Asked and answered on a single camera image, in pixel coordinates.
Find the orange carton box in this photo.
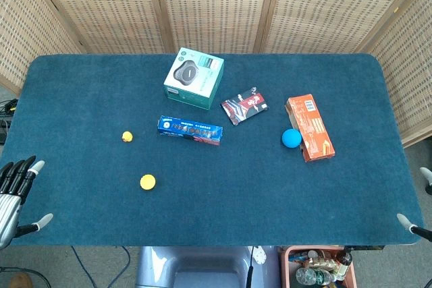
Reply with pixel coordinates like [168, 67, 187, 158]
[284, 93, 335, 163]

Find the brown snack bag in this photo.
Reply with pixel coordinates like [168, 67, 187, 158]
[292, 250, 338, 269]

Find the woven rattan folding screen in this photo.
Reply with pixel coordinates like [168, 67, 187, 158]
[0, 0, 432, 149]

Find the blue ball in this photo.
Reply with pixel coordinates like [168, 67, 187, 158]
[281, 128, 302, 149]

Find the pink plastic bin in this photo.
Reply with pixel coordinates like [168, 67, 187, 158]
[279, 245, 358, 288]

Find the bundle of black cables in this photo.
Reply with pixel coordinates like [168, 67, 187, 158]
[0, 98, 20, 144]

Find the white green speaker box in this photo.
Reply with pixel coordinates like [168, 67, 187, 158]
[163, 47, 225, 111]

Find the clear plastic water bottle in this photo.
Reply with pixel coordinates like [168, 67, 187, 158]
[296, 267, 335, 287]

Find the dark brown glass bottle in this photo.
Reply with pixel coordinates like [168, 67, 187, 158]
[335, 249, 354, 281]

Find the dark floor cable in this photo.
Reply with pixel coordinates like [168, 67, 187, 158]
[70, 246, 132, 288]

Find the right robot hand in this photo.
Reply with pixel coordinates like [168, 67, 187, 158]
[396, 167, 432, 240]

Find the blue carpet table cover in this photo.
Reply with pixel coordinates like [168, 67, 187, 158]
[0, 53, 425, 248]

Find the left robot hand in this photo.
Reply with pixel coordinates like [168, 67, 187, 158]
[0, 155, 54, 251]

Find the black cable on base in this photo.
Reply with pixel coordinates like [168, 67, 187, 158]
[245, 246, 256, 288]

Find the long blue printed box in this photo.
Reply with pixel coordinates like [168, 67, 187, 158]
[157, 115, 224, 146]

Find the small yellow round cup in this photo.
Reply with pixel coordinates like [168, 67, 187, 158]
[139, 174, 157, 190]

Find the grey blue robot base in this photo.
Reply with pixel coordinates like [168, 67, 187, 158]
[134, 245, 283, 288]

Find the red black snack packet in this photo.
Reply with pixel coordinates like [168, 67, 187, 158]
[220, 87, 270, 126]

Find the brown shoe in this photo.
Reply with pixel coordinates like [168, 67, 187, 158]
[8, 272, 34, 288]

